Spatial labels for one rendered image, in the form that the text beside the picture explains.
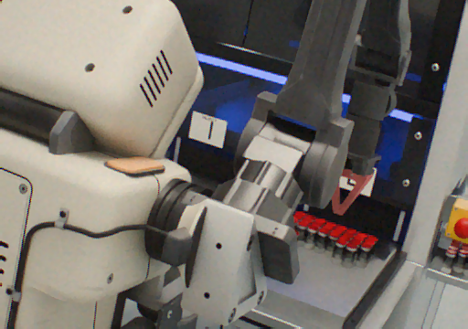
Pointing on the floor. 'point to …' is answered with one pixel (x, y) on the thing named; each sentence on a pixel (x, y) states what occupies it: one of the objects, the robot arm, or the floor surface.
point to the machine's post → (436, 176)
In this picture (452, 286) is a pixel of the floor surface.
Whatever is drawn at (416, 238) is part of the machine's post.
